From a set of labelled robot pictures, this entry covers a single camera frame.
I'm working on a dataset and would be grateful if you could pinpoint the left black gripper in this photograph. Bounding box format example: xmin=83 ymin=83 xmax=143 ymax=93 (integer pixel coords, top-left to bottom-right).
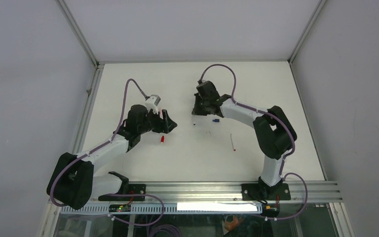
xmin=137 ymin=107 xmax=176 ymax=134

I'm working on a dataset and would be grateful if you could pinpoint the white red-tip pen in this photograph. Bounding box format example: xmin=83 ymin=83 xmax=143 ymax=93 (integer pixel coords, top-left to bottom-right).
xmin=230 ymin=134 xmax=236 ymax=151

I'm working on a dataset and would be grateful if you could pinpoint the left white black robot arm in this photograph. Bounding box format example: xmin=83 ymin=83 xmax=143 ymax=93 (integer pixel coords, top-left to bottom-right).
xmin=46 ymin=105 xmax=178 ymax=210

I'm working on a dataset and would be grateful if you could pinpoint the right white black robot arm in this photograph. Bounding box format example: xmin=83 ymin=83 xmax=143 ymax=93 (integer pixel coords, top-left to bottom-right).
xmin=192 ymin=80 xmax=297 ymax=200

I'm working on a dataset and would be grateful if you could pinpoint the orange object under table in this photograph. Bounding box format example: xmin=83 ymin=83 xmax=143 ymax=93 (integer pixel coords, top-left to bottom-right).
xmin=224 ymin=215 xmax=244 ymax=232

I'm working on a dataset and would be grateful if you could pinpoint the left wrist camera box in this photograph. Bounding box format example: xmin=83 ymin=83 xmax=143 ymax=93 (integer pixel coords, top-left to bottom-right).
xmin=145 ymin=95 xmax=161 ymax=115

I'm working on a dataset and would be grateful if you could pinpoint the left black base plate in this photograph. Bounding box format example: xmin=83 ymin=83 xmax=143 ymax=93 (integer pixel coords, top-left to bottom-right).
xmin=98 ymin=183 xmax=147 ymax=202

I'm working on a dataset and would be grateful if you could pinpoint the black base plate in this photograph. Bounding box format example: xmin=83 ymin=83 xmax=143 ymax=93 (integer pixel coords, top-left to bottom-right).
xmin=98 ymin=183 xmax=147 ymax=202
xmin=241 ymin=183 xmax=291 ymax=201

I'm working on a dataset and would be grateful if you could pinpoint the white slotted cable duct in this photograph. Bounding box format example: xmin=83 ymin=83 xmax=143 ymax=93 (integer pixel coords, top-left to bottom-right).
xmin=60 ymin=202 xmax=262 ymax=215

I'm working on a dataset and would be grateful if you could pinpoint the aluminium mounting rail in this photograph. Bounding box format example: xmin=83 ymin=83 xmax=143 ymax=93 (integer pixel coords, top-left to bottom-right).
xmin=129 ymin=181 xmax=343 ymax=203

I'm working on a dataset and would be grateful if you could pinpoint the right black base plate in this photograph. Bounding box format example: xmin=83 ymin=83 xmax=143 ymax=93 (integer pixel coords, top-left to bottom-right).
xmin=241 ymin=183 xmax=291 ymax=201

